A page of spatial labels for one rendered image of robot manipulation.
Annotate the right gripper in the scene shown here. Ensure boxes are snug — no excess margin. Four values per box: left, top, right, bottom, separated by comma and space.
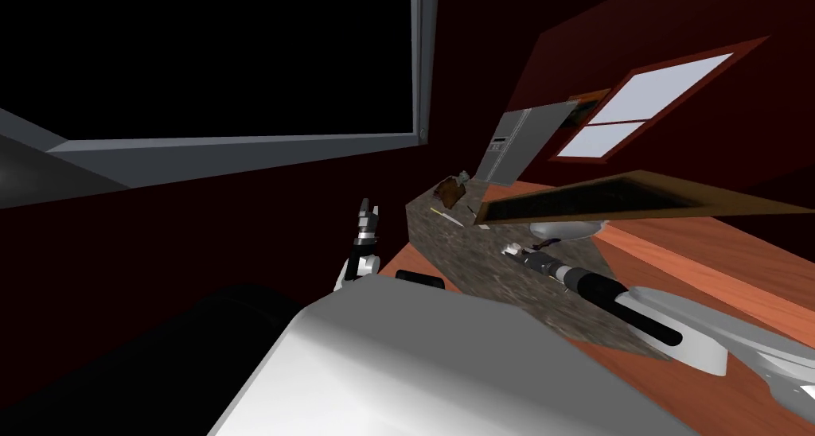
501, 241, 544, 269

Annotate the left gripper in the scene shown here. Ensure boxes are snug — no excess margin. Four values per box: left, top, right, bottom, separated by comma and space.
354, 197, 382, 247

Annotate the white bowl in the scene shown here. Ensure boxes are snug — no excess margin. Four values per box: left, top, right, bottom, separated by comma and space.
529, 219, 608, 243

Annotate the yellow and white knife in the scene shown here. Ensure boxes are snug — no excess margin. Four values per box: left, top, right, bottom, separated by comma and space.
429, 206, 466, 228

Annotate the brown lumpy object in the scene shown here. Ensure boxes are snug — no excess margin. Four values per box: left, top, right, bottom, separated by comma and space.
435, 172, 472, 210

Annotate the grey refrigerator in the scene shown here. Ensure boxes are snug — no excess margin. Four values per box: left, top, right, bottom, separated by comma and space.
474, 100, 579, 187

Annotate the dark window grey frame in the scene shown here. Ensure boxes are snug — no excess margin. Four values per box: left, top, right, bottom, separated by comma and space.
0, 0, 440, 209

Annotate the white window red frame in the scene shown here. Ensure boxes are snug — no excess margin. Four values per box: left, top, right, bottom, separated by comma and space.
548, 36, 771, 165

